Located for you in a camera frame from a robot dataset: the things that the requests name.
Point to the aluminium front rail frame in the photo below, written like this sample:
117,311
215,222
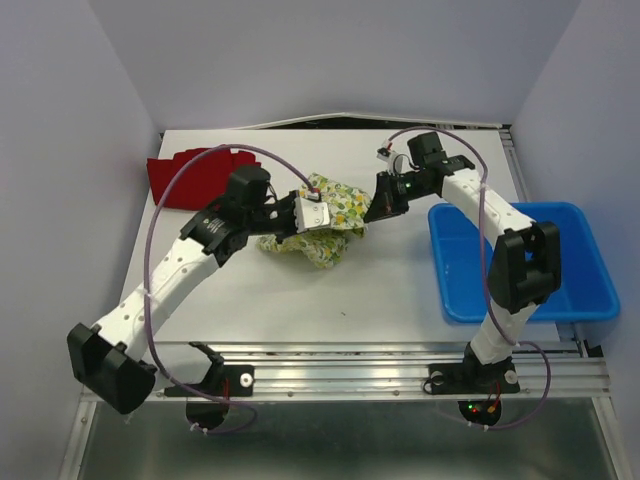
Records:
380,372

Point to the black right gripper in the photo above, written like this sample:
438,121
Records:
386,203

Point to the lemon print skirt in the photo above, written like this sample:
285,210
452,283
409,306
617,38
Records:
324,248

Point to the blue plastic bin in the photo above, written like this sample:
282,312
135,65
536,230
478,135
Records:
586,294

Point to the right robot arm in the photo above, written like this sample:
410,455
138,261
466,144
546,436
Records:
523,272

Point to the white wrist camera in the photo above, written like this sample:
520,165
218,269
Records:
394,160
310,211

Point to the aluminium right side rail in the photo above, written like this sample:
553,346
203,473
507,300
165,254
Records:
514,164

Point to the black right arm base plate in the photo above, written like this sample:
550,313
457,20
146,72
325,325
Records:
469,378

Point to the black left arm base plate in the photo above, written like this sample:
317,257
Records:
199,366

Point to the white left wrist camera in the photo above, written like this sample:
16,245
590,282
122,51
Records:
310,211

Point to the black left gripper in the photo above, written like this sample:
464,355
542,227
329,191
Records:
288,201

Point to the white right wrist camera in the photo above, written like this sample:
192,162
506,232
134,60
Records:
394,160

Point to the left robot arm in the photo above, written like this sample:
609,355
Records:
107,357

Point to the red folded skirt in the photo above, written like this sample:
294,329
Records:
201,183

